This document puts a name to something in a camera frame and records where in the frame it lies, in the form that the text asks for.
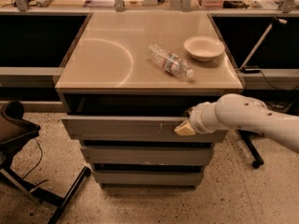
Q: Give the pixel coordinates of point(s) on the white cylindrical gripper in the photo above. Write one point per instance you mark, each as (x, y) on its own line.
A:
(196, 119)

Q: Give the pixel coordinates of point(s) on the grey top drawer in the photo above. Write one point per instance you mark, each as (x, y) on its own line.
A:
(122, 128)

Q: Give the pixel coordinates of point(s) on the grey drawer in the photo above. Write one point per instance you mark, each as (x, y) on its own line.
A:
(122, 128)
(147, 156)
(165, 179)

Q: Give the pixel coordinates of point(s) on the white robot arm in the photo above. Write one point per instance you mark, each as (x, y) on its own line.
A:
(238, 112)

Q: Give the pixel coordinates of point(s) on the grey drawer cabinet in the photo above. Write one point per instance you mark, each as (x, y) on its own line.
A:
(109, 73)

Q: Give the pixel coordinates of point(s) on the grey middle drawer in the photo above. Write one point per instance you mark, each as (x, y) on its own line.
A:
(147, 156)

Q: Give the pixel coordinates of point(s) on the grey bottom drawer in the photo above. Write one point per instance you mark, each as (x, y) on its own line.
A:
(165, 179)

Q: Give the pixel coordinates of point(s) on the black rolling stand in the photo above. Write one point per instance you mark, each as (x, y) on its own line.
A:
(257, 159)

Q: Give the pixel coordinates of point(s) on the clear plastic water bottle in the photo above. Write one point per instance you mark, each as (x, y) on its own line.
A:
(170, 62)

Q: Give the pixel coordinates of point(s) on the white bowl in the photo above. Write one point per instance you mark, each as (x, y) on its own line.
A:
(204, 48)

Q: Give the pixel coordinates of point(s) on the white pole with black base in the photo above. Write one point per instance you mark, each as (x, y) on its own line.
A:
(274, 21)

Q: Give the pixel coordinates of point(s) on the black device on shelf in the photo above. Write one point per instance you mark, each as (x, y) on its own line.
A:
(234, 4)

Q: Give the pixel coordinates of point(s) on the black chair with stand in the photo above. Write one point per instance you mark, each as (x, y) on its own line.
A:
(15, 133)

